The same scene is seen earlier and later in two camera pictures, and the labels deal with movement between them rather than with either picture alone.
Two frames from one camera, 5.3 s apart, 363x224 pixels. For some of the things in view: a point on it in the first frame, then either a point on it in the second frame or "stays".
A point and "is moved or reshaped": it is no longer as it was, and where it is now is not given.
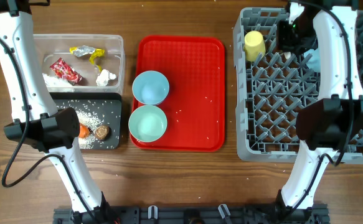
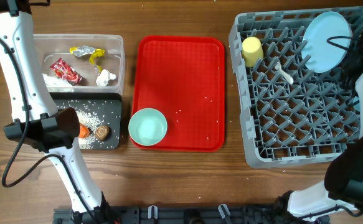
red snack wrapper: [63, 71] stays
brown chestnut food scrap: [103, 132] stays
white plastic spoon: [287, 55] -> [278, 66]
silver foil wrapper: [83, 50] stays
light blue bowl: [150, 87] is moved or reshaped
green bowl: [147, 123] stays
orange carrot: [84, 130] stays
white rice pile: [92, 121] stays
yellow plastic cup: [254, 44] is moved or reshaped
